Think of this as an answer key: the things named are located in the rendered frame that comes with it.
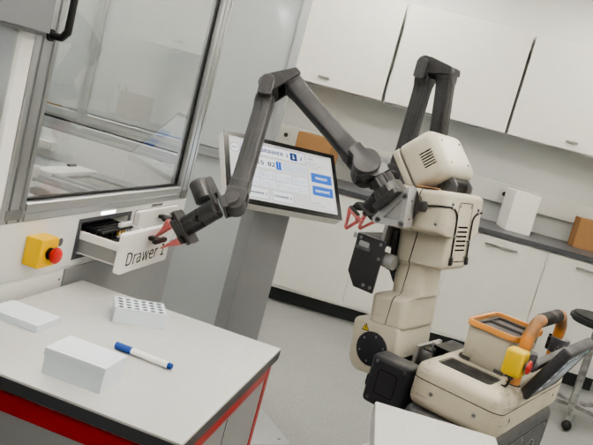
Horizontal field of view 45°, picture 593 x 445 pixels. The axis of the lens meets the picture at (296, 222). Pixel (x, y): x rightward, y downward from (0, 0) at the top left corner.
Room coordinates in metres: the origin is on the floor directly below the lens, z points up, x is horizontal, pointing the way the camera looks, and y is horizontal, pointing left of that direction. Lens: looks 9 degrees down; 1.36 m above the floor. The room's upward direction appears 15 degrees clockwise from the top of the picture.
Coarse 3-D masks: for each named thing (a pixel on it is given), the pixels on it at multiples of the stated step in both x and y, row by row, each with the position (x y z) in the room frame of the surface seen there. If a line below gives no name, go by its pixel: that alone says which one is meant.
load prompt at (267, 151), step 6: (240, 144) 2.79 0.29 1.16; (264, 150) 2.84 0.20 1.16; (270, 150) 2.86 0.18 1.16; (276, 150) 2.87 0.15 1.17; (282, 150) 2.89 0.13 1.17; (270, 156) 2.84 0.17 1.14; (276, 156) 2.86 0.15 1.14; (282, 156) 2.88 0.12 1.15; (288, 156) 2.89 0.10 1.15; (294, 156) 2.91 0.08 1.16; (300, 156) 2.93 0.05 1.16; (300, 162) 2.91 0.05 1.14
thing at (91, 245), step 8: (80, 232) 1.84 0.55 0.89; (80, 240) 1.83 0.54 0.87; (88, 240) 1.83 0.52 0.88; (96, 240) 1.83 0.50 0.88; (104, 240) 1.82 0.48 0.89; (80, 248) 1.83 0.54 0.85; (88, 248) 1.83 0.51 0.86; (96, 248) 1.82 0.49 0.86; (104, 248) 1.82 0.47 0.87; (112, 248) 1.81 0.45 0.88; (88, 256) 1.83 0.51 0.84; (96, 256) 1.82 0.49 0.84; (104, 256) 1.82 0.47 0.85; (112, 256) 1.81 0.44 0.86; (112, 264) 1.81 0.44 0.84
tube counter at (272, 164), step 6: (270, 162) 2.82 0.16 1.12; (276, 162) 2.84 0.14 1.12; (282, 162) 2.86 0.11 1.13; (270, 168) 2.81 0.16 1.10; (276, 168) 2.82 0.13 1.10; (282, 168) 2.84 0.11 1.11; (288, 168) 2.86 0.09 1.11; (294, 168) 2.88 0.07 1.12; (300, 168) 2.89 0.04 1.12; (300, 174) 2.88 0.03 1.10; (306, 174) 2.89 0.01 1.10
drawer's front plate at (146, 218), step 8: (152, 208) 2.22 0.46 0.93; (160, 208) 2.26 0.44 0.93; (168, 208) 2.31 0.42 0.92; (176, 208) 2.39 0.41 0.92; (136, 216) 2.12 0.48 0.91; (144, 216) 2.15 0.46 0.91; (152, 216) 2.21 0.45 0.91; (136, 224) 2.12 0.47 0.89; (144, 224) 2.16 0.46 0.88; (152, 224) 2.22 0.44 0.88; (160, 224) 2.28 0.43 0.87
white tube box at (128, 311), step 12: (120, 300) 1.66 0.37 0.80; (132, 300) 1.68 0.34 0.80; (144, 300) 1.70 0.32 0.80; (120, 312) 1.61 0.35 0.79; (132, 312) 1.62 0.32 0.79; (144, 312) 1.62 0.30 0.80; (156, 312) 1.64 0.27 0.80; (132, 324) 1.62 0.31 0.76; (144, 324) 1.63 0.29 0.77; (156, 324) 1.64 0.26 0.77
